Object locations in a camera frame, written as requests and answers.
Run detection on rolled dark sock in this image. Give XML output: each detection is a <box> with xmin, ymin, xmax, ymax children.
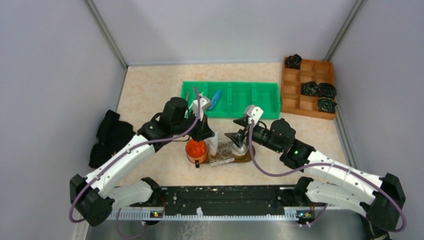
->
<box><xmin>317</xmin><ymin>82</ymin><xmax>337</xmax><ymax>99</ymax></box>
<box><xmin>284</xmin><ymin>54</ymin><xmax>303</xmax><ymax>70</ymax></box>
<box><xmin>300</xmin><ymin>81</ymin><xmax>319</xmax><ymax>97</ymax></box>
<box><xmin>317</xmin><ymin>97</ymin><xmax>338</xmax><ymax>114</ymax></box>

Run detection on white toothpaste tube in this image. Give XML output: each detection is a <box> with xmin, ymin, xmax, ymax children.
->
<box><xmin>209</xmin><ymin>131</ymin><xmax>220</xmax><ymax>157</ymax></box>

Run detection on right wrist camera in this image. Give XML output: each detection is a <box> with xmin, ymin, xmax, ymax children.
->
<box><xmin>243</xmin><ymin>104</ymin><xmax>264</xmax><ymax>125</ymax></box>

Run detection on blue toothpaste tube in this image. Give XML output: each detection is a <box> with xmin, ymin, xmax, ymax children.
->
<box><xmin>208</xmin><ymin>89</ymin><xmax>222</xmax><ymax>111</ymax></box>

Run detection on wooden compartment box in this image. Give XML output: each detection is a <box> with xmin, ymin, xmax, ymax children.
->
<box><xmin>280</xmin><ymin>54</ymin><xmax>338</xmax><ymax>120</ymax></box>

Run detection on clear glass cup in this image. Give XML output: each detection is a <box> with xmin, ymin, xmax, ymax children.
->
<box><xmin>206</xmin><ymin>138</ymin><xmax>235</xmax><ymax>166</ymax></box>

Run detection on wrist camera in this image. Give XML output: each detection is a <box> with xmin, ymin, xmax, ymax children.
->
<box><xmin>243</xmin><ymin>104</ymin><xmax>264</xmax><ymax>125</ymax></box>
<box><xmin>189</xmin><ymin>96</ymin><xmax>212</xmax><ymax>117</ymax></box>

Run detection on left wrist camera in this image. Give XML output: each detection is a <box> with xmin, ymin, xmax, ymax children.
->
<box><xmin>189</xmin><ymin>96</ymin><xmax>212</xmax><ymax>117</ymax></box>

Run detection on green divided plastic bin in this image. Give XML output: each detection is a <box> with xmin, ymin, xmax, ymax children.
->
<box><xmin>180</xmin><ymin>81</ymin><xmax>281</xmax><ymax>119</ymax></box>

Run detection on brown oval wooden tray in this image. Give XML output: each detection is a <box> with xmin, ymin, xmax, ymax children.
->
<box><xmin>201</xmin><ymin>152</ymin><xmax>252</xmax><ymax>165</ymax></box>

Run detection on steel cup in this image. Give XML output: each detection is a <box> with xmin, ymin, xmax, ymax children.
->
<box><xmin>230</xmin><ymin>142</ymin><xmax>249</xmax><ymax>157</ymax></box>

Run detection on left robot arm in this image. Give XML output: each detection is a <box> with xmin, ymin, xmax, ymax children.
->
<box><xmin>68</xmin><ymin>96</ymin><xmax>215</xmax><ymax>227</ymax></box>

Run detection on orange mug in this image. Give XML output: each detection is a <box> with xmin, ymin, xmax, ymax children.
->
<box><xmin>185</xmin><ymin>139</ymin><xmax>208</xmax><ymax>169</ymax></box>

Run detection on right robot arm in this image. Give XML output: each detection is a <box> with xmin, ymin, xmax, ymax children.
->
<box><xmin>225</xmin><ymin>117</ymin><xmax>407</xmax><ymax>233</ymax></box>

